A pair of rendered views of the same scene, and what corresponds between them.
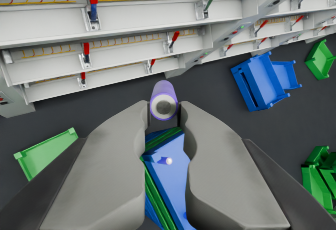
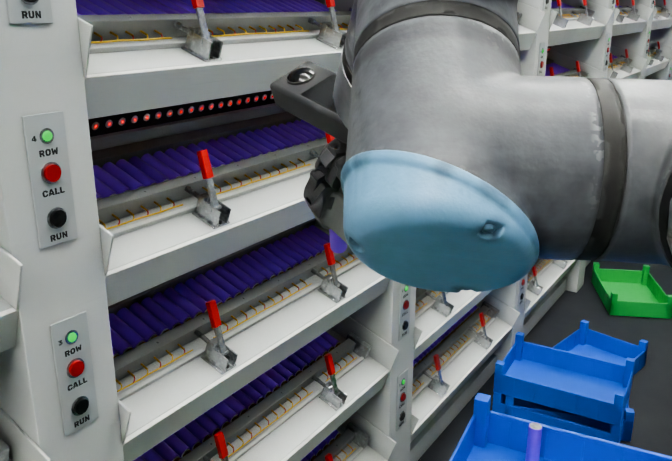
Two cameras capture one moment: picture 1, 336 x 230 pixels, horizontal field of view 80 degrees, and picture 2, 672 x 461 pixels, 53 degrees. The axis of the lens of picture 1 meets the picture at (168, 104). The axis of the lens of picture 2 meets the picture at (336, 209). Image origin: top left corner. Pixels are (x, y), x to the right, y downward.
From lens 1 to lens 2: 0.61 m
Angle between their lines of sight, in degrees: 49
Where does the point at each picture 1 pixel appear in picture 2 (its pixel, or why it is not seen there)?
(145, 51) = (304, 423)
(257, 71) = (538, 377)
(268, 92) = (599, 390)
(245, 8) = not seen: hidden behind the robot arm
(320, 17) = not seen: hidden behind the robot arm
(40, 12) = (164, 380)
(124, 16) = (251, 341)
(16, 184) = not seen: outside the picture
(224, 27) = (385, 308)
